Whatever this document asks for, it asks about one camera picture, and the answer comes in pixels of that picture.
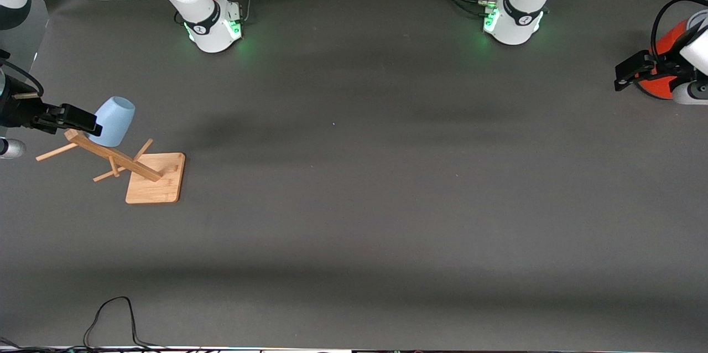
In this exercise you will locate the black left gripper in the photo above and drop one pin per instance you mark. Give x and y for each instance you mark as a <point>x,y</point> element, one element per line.
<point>665,65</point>

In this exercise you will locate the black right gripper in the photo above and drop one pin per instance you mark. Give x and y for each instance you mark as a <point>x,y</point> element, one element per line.
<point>15,110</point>

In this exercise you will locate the light blue cup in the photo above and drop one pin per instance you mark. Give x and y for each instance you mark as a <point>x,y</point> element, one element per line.
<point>117,118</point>

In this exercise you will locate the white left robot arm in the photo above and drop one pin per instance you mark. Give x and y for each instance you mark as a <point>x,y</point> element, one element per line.
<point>525,10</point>

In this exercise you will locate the wooden cup rack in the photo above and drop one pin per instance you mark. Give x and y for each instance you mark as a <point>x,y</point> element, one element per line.
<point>155,187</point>

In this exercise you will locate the orange cylinder with grey lid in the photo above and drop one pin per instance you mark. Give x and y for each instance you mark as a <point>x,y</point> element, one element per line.
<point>669,40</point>

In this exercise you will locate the dark grey table mat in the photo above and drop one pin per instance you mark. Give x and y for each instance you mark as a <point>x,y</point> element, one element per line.
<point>354,231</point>

